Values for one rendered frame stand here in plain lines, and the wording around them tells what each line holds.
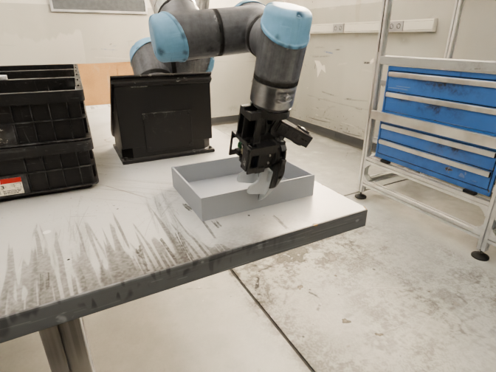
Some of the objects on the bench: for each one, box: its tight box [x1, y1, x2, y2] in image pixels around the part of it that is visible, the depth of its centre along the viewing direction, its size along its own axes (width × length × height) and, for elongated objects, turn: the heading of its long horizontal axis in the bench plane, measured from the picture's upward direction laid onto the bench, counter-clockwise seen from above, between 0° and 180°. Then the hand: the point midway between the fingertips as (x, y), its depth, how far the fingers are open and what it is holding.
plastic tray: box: [171, 156, 314, 221], centre depth 81 cm, size 27×20×5 cm
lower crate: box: [0, 117, 99, 202], centre depth 86 cm, size 40×30×12 cm
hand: (261, 192), depth 73 cm, fingers closed, pressing on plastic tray
